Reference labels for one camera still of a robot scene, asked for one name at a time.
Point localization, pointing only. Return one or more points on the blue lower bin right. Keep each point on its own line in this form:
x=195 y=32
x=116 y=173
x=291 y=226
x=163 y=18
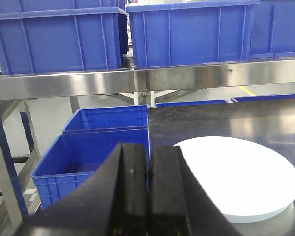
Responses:
x=263 y=98

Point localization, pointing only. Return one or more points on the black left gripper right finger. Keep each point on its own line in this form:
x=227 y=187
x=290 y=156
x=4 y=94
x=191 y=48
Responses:
x=178 y=205

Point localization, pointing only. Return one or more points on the blue floor bin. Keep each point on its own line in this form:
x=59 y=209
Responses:
x=73 y=158
x=108 y=119

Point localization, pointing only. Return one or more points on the blue floor bin near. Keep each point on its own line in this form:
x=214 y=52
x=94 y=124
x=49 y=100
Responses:
x=73 y=158

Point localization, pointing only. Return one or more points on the blue bin upper shelf right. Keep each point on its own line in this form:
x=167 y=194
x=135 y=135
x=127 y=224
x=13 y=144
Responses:
x=273 y=32

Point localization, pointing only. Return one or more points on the blue bin upper shelf left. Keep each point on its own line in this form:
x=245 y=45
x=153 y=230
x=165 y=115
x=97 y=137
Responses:
x=60 y=40

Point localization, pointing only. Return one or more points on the stainless steel shelf rack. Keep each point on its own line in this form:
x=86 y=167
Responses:
x=271 y=118

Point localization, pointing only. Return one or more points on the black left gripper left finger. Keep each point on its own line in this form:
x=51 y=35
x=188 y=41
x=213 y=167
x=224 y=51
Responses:
x=112 y=202

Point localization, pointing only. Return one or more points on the white round plate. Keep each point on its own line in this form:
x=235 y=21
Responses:
x=248 y=182

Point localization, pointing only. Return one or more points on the blue bin shelf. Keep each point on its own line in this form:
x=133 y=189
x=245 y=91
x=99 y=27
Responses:
x=273 y=32
x=60 y=40
x=191 y=33

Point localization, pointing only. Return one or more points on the blue lower bin middle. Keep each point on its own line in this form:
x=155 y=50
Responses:
x=188 y=103

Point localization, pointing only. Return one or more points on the blue bin upper shelf middle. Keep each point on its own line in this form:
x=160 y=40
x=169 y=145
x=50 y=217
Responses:
x=191 y=33

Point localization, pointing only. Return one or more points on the blue floor bin far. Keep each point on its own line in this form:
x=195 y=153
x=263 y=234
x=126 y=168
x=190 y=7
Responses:
x=108 y=119

